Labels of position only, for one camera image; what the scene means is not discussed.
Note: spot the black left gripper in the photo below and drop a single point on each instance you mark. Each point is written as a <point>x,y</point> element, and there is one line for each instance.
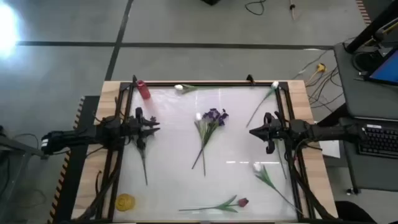
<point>133,127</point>

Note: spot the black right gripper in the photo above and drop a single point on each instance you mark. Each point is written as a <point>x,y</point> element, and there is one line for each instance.
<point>273,130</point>

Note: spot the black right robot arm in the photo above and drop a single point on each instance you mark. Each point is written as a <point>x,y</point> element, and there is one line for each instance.
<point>326,132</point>

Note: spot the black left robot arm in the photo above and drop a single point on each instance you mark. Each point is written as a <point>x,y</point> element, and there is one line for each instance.
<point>81,135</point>

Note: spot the red vase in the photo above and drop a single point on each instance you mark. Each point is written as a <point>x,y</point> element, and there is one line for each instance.
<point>143,90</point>

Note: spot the black clamp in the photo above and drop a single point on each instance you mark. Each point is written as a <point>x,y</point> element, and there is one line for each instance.
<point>250,79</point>
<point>134,79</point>

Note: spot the white glossy table sheet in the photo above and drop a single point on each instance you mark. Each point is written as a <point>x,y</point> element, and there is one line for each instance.
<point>174,186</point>

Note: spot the white paper sheet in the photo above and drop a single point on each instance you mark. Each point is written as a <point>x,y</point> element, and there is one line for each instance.
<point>331,149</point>

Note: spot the yellow tape roll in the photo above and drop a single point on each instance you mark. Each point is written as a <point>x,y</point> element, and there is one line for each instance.
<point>125,202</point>

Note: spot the black base beam striped edge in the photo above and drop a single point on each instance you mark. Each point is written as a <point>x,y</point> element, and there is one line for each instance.
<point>74,174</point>

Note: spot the yellow plug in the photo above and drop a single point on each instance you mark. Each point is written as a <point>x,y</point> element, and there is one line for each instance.
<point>321,67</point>

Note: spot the grey side desk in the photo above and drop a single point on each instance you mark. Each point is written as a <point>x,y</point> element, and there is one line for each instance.
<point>360,93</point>

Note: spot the black keyboard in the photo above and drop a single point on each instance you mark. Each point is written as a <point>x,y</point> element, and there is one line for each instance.
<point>379,141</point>

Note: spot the person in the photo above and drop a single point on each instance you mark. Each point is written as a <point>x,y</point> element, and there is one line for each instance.
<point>354,214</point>

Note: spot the grey metal stand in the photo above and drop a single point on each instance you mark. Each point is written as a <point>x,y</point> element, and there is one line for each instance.
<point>18,147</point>

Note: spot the black floor object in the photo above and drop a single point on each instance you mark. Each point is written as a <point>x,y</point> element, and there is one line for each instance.
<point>211,2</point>

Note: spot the laptop with blue screen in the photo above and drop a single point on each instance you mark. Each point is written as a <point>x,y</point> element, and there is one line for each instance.
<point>388,70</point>

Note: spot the black diagonal stand pole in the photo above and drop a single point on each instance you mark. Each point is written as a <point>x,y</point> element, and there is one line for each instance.
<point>370,31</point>

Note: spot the black aluminium table frame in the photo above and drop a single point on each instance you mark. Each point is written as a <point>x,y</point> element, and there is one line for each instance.
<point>202,84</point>

